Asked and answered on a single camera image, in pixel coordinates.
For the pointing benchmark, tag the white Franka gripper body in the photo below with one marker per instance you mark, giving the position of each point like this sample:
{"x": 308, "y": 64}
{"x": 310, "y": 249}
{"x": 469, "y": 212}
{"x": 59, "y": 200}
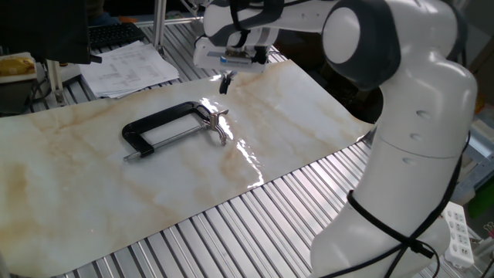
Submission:
{"x": 204, "y": 56}

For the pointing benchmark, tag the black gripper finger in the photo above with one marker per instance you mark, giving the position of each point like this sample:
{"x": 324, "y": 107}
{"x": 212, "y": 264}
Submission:
{"x": 231, "y": 75}
{"x": 223, "y": 85}

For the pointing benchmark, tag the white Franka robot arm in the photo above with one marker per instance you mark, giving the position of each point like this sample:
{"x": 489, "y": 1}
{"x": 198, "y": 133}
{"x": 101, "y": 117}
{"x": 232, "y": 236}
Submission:
{"x": 417, "y": 123}

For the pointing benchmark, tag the black C-clamp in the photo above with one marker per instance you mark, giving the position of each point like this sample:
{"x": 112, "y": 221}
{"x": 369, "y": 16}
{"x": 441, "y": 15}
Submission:
{"x": 154, "y": 119}

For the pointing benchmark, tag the stack of printed papers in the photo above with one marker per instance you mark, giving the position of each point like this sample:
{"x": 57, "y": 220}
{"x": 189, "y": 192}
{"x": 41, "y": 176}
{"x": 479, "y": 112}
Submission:
{"x": 127, "y": 69}

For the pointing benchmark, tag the black keyboard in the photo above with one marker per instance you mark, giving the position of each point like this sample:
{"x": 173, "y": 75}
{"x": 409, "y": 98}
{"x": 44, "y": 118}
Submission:
{"x": 116, "y": 34}

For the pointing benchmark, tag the glossy marble pattern sheet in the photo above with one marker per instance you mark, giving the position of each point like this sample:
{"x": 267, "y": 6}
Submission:
{"x": 116, "y": 185}

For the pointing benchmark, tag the black monitor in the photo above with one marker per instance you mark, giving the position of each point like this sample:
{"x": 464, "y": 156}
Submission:
{"x": 42, "y": 27}

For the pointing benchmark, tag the yellow packet on white box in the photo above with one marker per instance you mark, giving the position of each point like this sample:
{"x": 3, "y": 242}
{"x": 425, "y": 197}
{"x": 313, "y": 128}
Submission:
{"x": 15, "y": 66}

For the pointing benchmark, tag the white power strip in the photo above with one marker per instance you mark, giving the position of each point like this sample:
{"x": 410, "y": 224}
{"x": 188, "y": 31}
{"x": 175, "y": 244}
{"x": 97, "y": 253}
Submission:
{"x": 458, "y": 235}

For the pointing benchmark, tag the silver camera with blue caps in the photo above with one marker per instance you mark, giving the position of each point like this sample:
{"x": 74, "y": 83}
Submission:
{"x": 235, "y": 58}

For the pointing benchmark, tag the aluminium profile post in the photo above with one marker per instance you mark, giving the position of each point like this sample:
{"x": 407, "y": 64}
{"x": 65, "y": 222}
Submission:
{"x": 159, "y": 27}

